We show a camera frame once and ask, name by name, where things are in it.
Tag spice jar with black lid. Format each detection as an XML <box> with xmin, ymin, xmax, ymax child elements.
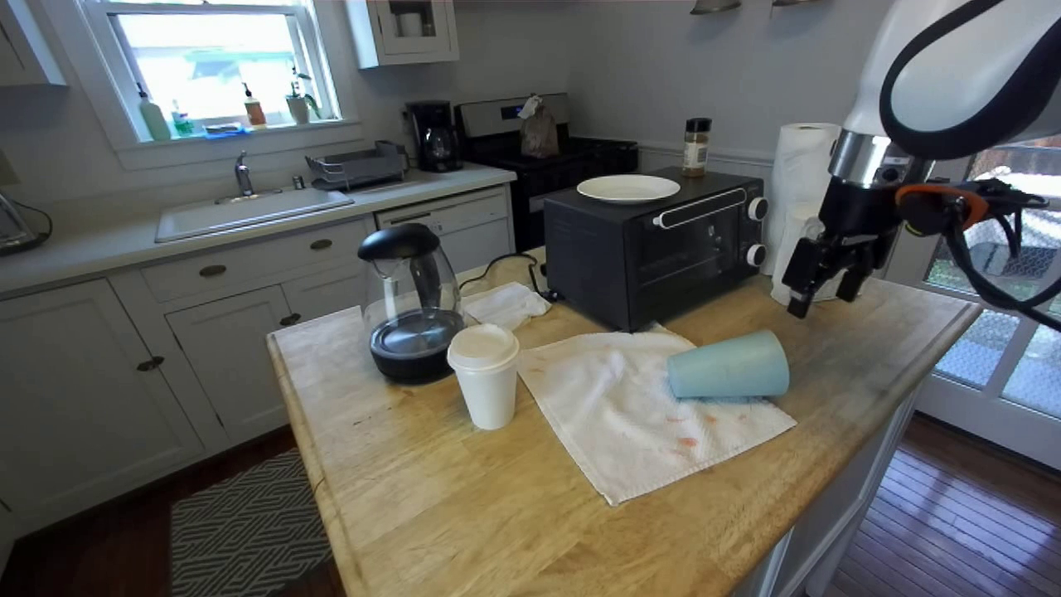
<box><xmin>680</xmin><ymin>114</ymin><xmax>715</xmax><ymax>182</ymax></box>

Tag white dishwasher panel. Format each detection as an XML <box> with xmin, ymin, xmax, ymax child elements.
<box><xmin>370</xmin><ymin>182</ymin><xmax>522</xmax><ymax>275</ymax></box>

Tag stained white cloth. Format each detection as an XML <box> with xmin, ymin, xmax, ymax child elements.
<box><xmin>515</xmin><ymin>328</ymin><xmax>798</xmax><ymax>509</ymax></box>

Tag green spray bottle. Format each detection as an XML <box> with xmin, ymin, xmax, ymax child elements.
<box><xmin>283</xmin><ymin>66</ymin><xmax>327</xmax><ymax>129</ymax></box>

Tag orange label bottle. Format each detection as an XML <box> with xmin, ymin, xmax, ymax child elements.
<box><xmin>239</xmin><ymin>80</ymin><xmax>267</xmax><ymax>129</ymax></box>

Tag white base cabinets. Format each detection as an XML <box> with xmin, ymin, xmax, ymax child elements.
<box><xmin>0</xmin><ymin>212</ymin><xmax>386</xmax><ymax>548</ymax></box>

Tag black toaster oven cord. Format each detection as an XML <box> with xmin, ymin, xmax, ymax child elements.
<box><xmin>455</xmin><ymin>245</ymin><xmax>558</xmax><ymax>303</ymax></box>

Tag black coffee maker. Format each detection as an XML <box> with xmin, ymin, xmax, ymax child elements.
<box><xmin>402</xmin><ymin>97</ymin><xmax>465</xmax><ymax>175</ymax></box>

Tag white wall cabinet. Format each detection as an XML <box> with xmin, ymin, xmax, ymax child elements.
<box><xmin>340</xmin><ymin>0</ymin><xmax>465</xmax><ymax>73</ymax></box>

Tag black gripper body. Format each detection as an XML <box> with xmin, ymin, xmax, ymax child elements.
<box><xmin>812</xmin><ymin>175</ymin><xmax>904</xmax><ymax>254</ymax></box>

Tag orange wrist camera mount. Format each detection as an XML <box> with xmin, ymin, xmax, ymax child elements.
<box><xmin>893</xmin><ymin>178</ymin><xmax>995</xmax><ymax>238</ymax></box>

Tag green soap bottle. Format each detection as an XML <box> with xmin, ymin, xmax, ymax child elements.
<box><xmin>135</xmin><ymin>87</ymin><xmax>176</xmax><ymax>147</ymax></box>

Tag glass kettle with black lid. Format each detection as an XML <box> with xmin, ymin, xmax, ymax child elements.
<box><xmin>356</xmin><ymin>219</ymin><xmax>469</xmax><ymax>389</ymax></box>

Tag grey patterned rug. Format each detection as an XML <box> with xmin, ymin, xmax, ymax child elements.
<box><xmin>166</xmin><ymin>444</ymin><xmax>336</xmax><ymax>597</ymax></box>

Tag white kitchen sink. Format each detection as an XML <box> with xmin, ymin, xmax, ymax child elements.
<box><xmin>152</xmin><ymin>187</ymin><xmax>357</xmax><ymax>245</ymax></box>

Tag wire basket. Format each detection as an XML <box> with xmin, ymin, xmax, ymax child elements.
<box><xmin>0</xmin><ymin>189</ymin><xmax>56</xmax><ymax>259</ymax></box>

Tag black toaster oven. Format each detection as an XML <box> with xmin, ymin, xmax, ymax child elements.
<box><xmin>539</xmin><ymin>167</ymin><xmax>772</xmax><ymax>336</ymax></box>

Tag wooden top kitchen island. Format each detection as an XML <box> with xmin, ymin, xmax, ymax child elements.
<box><xmin>265</xmin><ymin>250</ymin><xmax>984</xmax><ymax>597</ymax></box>

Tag light green plastic cup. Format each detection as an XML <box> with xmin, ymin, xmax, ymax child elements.
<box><xmin>662</xmin><ymin>325</ymin><xmax>796</xmax><ymax>404</ymax></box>

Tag brown paper bag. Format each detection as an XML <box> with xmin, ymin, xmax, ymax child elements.
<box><xmin>516</xmin><ymin>88</ymin><xmax>566</xmax><ymax>162</ymax></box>

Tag white paper towel roll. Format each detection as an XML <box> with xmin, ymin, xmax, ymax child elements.
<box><xmin>764</xmin><ymin>120</ymin><xmax>847</xmax><ymax>290</ymax></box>

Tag white lidded paper cup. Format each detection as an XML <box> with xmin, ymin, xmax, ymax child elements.
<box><xmin>444</xmin><ymin>323</ymin><xmax>525</xmax><ymax>433</ymax></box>

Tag chrome faucet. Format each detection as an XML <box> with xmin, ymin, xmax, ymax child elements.
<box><xmin>228</xmin><ymin>150</ymin><xmax>263</xmax><ymax>201</ymax></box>

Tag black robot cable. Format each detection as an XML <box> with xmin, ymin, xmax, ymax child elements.
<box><xmin>880</xmin><ymin>0</ymin><xmax>1061</xmax><ymax>336</ymax></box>

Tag white framed window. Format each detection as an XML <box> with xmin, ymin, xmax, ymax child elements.
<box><xmin>76</xmin><ymin>0</ymin><xmax>357</xmax><ymax>152</ymax></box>

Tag black kitchen stove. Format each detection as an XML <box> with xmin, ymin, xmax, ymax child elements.
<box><xmin>455</xmin><ymin>88</ymin><xmax>644</xmax><ymax>254</ymax></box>

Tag white plate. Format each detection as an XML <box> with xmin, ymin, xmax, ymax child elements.
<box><xmin>574</xmin><ymin>170</ymin><xmax>687</xmax><ymax>210</ymax></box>

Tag small white napkin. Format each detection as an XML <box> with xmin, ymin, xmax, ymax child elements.
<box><xmin>455</xmin><ymin>278</ymin><xmax>553</xmax><ymax>336</ymax></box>

